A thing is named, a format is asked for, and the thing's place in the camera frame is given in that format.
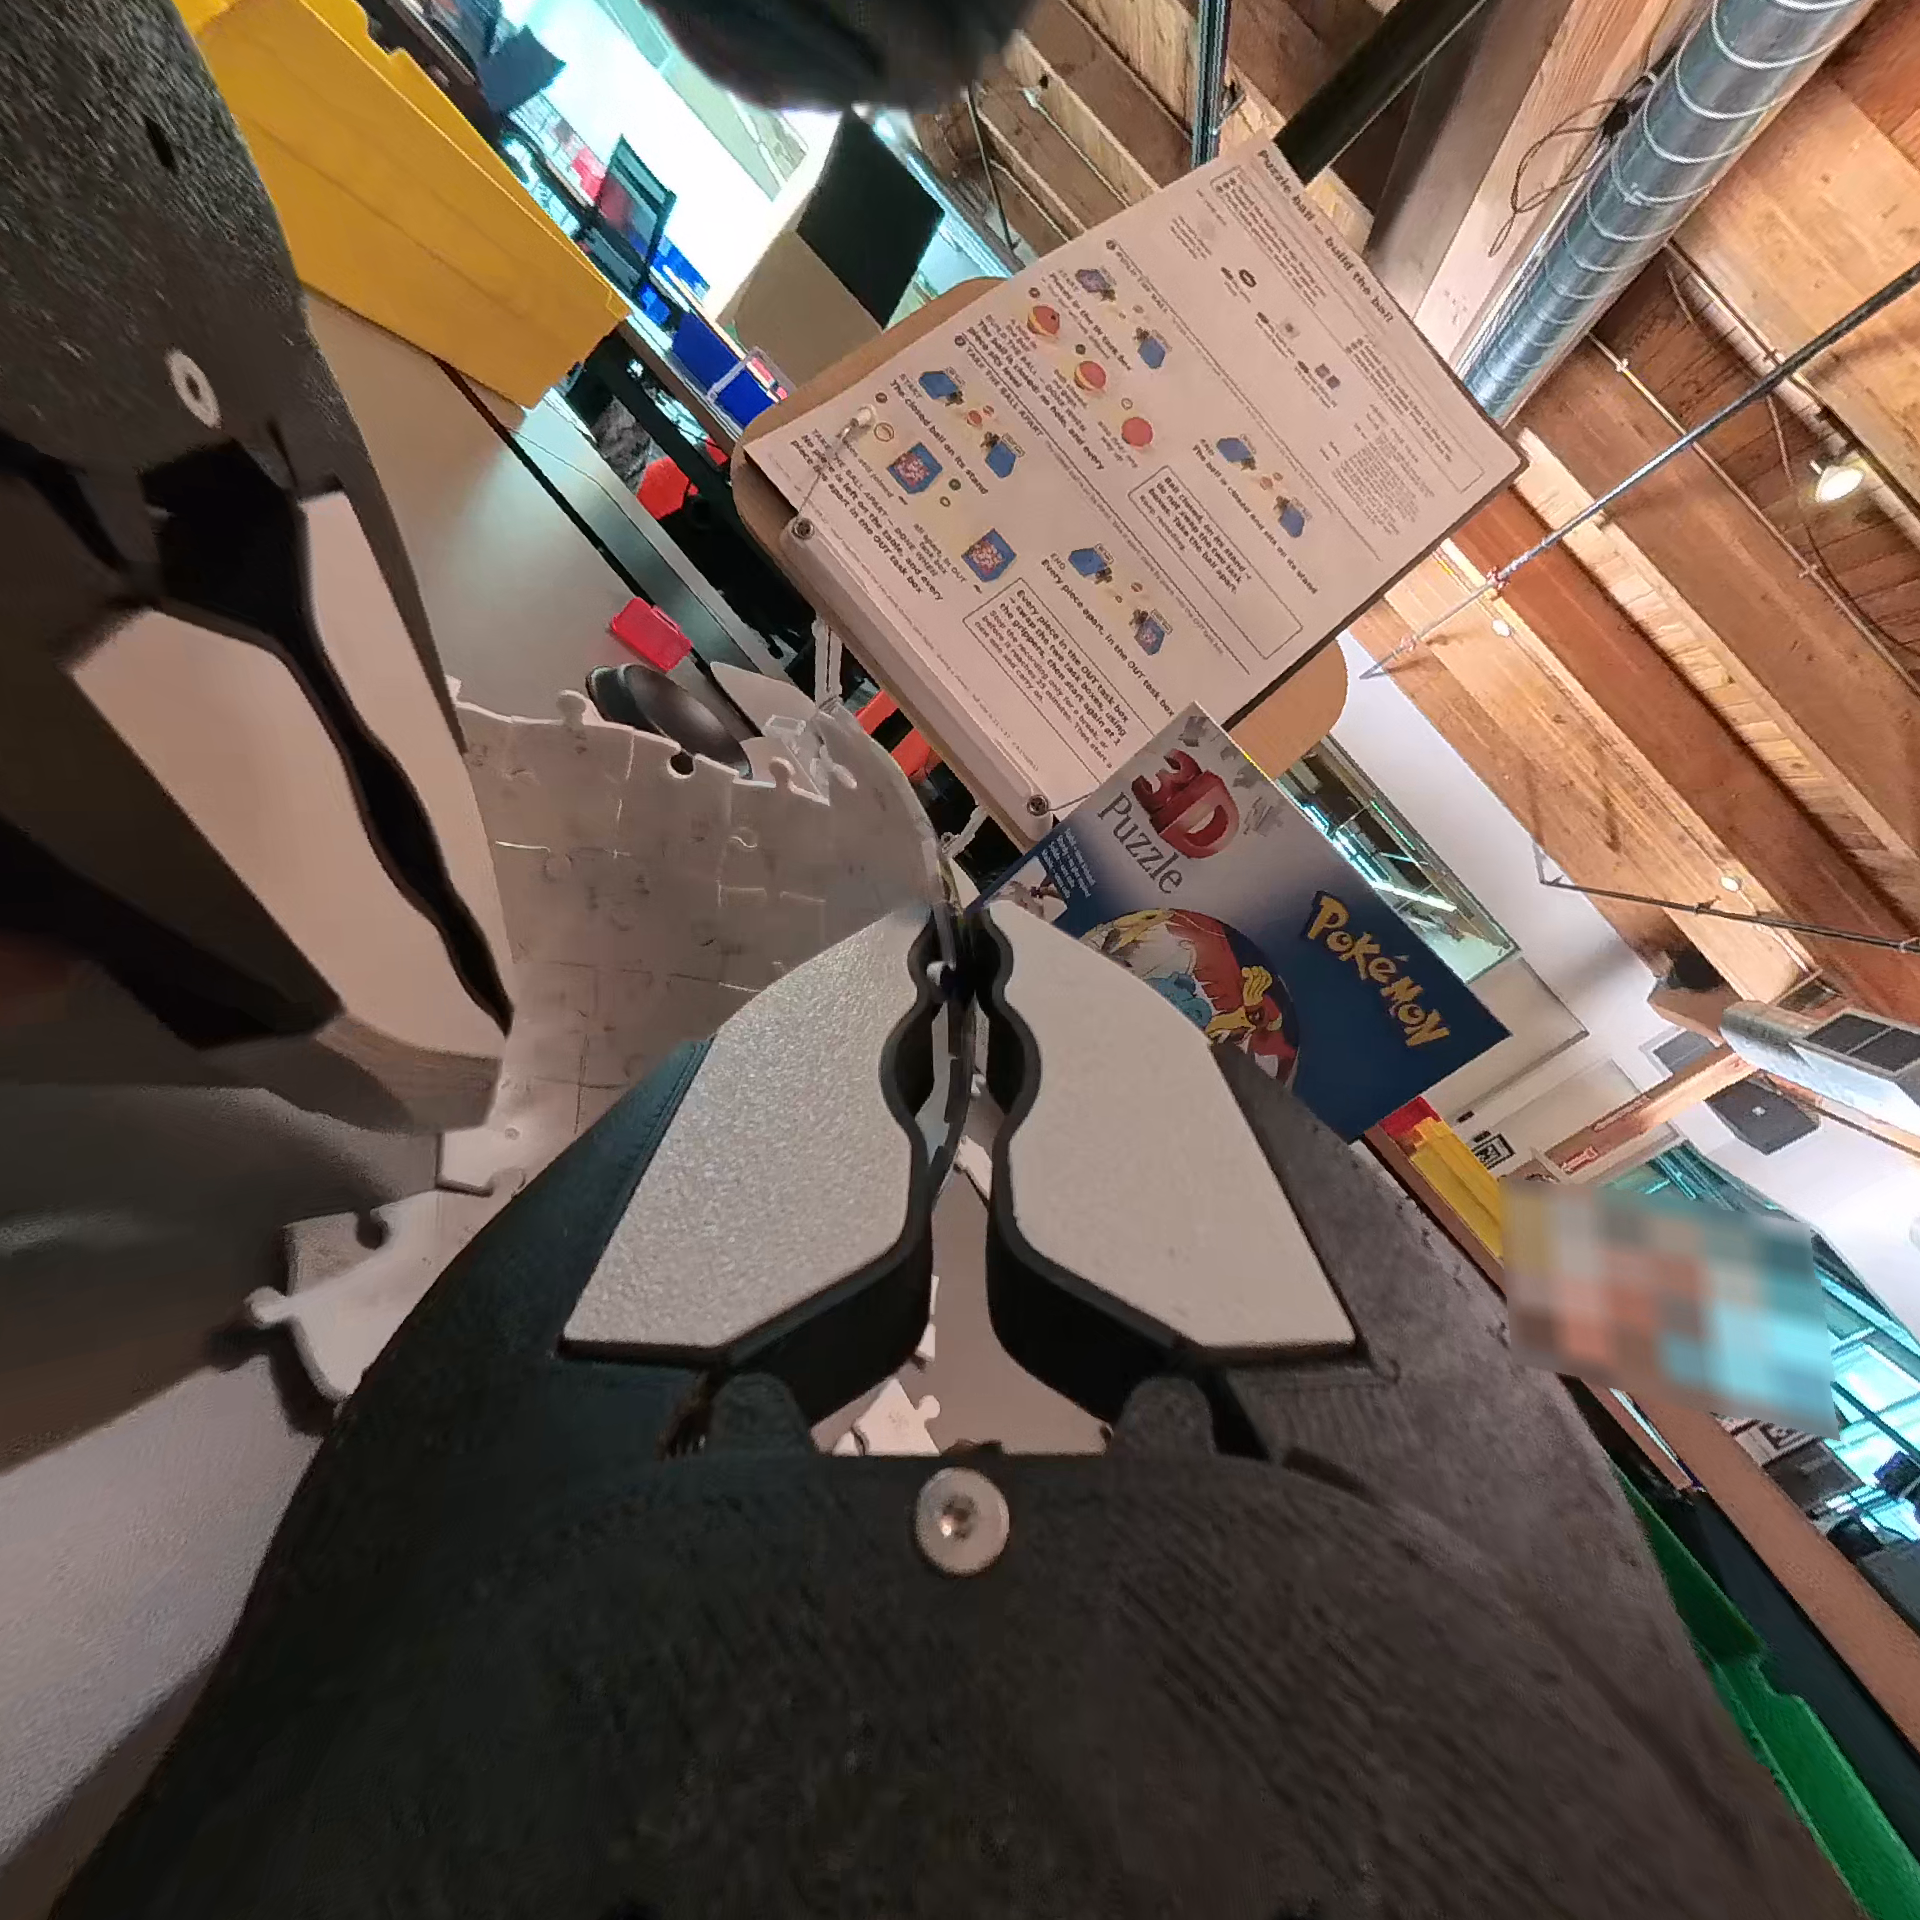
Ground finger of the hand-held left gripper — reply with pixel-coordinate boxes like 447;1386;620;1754
289;479;520;1032
64;604;513;1134

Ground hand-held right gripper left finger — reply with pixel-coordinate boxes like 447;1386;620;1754
560;910;965;1368

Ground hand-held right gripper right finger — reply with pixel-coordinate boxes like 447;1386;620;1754
969;900;1363;1376

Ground partly built puzzle ball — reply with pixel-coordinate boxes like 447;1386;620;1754
248;680;969;1402

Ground black round ball stand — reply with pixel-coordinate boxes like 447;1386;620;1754
586;662;752;775

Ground blue puzzle box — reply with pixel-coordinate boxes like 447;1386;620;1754
968;704;1508;1145

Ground dark adjacent table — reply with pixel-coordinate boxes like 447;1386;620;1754
450;321;818;677

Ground yellow plastic bin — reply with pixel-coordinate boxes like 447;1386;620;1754
172;0;634;409

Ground small yellow bin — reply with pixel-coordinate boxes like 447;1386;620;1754
1380;1102;1508;1254

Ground blue storage bins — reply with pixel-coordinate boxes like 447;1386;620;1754
661;255;789;429

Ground brown cardboard panel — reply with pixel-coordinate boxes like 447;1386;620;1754
719;224;888;383

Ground black hanging panel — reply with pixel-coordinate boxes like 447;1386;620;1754
796;111;947;325

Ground black fabric-covered device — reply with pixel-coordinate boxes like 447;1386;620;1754
644;0;1039;110

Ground wooden board with instruction sheet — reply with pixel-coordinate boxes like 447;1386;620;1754
730;142;1529;841

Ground green plastic bin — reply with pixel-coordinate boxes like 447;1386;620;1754
1612;1463;1920;1920

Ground thin metal ceiling rod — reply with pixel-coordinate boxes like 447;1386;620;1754
1357;262;1920;684

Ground silver duct with vent grille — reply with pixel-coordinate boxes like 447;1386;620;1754
1650;960;1920;1156

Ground silver ribbed ventilation duct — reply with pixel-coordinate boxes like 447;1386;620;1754
1464;0;1876;423

